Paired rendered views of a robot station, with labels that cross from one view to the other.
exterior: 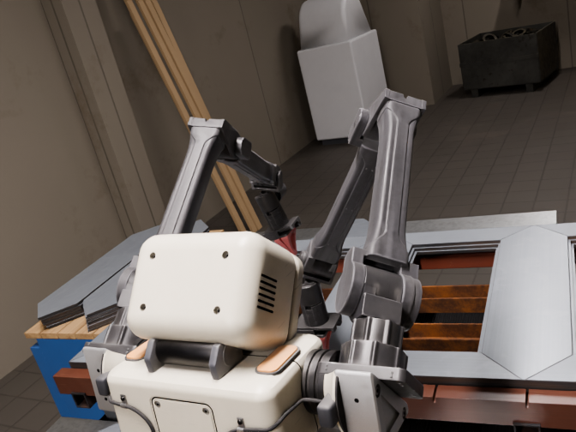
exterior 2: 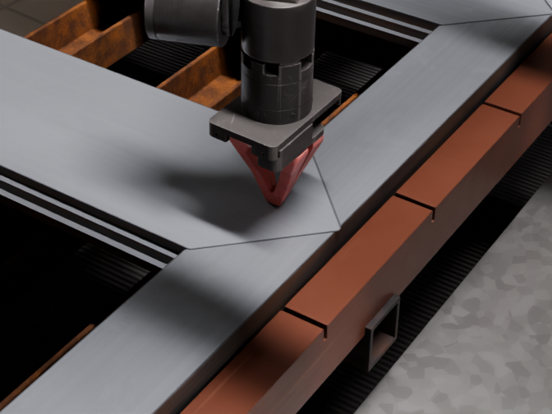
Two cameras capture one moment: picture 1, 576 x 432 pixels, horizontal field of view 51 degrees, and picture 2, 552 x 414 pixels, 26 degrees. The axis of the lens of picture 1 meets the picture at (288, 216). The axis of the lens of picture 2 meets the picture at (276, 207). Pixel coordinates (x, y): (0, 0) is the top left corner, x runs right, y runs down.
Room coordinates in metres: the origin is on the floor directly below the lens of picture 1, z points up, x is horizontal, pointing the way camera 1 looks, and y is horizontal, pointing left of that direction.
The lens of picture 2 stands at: (1.16, 0.80, 1.47)
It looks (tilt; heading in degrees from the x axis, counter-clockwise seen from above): 38 degrees down; 276
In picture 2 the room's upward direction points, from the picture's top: straight up
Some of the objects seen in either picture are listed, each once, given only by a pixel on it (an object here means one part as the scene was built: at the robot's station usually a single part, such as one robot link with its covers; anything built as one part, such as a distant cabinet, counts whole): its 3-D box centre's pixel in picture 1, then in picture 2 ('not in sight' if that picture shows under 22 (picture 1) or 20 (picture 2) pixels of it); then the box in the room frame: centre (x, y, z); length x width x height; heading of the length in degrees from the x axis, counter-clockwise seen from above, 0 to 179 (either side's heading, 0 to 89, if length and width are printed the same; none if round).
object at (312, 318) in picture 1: (315, 313); (277, 85); (1.25, 0.00, 0.96); 0.10 x 0.07 x 0.07; 62
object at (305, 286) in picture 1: (309, 290); (270, 16); (1.25, 0.00, 1.02); 0.07 x 0.06 x 0.07; 175
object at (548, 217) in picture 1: (381, 240); not in sight; (2.07, -0.32, 0.73); 1.20 x 0.26 x 0.03; 63
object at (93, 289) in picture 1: (131, 269); not in sight; (2.21, 0.64, 0.82); 0.80 x 0.40 x 0.06; 153
